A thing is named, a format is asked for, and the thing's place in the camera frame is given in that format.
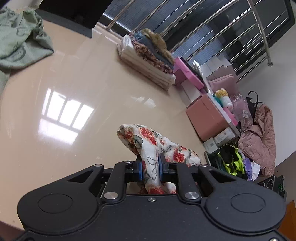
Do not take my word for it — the red floral white dress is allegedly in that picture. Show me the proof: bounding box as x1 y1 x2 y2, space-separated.
117 124 201 194

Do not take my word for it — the stack of folded clothes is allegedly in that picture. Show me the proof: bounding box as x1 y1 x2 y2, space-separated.
117 28 176 91

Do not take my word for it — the neon yellow black garment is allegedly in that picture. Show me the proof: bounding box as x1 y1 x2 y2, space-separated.
218 145 247 180

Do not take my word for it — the salmon pink storage box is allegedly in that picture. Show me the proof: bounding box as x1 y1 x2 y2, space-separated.
186 93 239 142

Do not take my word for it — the pink quilted jacket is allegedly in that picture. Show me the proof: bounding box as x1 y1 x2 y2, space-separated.
238 104 276 177

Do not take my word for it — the yellow white plush toy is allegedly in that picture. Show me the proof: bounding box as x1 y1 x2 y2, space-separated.
215 88 233 111

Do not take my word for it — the pink cushion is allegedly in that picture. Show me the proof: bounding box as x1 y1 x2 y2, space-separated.
209 74 240 96

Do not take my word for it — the steel window railing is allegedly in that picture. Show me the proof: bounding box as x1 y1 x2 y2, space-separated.
103 1 273 75

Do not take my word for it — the black tablet with cover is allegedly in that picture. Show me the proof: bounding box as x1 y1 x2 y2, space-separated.
36 0 111 38

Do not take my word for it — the green patterned garment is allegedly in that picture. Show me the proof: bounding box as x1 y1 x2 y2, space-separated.
0 6 54 92

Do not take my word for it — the black bag with straps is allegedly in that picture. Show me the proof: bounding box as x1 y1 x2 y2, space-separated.
246 91 263 120

